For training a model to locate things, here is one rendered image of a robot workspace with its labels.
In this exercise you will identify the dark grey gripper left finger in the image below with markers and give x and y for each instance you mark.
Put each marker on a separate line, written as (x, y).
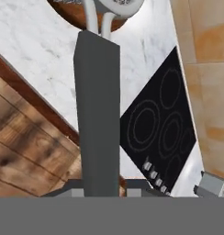
(74, 187)

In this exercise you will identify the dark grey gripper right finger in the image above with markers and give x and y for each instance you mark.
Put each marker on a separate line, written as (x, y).
(136, 187)

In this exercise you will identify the silver hob knob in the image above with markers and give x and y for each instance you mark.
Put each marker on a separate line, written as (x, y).
(147, 166)
(153, 174)
(159, 182)
(164, 189)

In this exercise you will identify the black hob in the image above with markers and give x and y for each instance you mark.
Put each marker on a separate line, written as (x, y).
(147, 122)

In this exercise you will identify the brown wooden bowl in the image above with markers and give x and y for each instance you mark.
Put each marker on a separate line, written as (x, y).
(71, 12)

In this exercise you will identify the grey metal box appliance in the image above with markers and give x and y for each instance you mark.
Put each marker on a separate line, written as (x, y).
(210, 185)

